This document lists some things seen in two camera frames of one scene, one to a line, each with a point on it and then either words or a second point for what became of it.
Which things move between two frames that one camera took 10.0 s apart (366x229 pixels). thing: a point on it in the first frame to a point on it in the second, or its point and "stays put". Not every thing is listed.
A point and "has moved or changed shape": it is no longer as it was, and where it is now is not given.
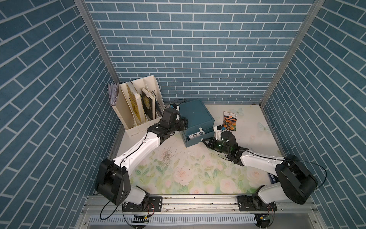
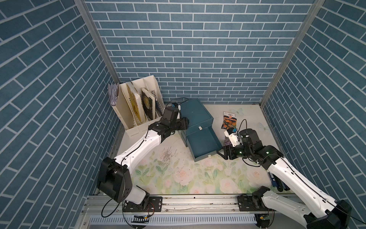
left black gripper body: [179, 125] stays put
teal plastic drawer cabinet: [201, 123] has moved or changed shape
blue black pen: [273, 178] stays put
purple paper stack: [113, 89] stays put
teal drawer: [209, 134] has moved or changed shape
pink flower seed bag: [200, 132] has moved or changed shape
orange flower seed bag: [229, 121] stays put
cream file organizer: [140, 105] stays put
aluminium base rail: [202, 212] stays put
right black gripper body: [216, 145] to [238, 150]
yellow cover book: [138, 116] stays put
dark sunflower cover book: [148, 103] stays put
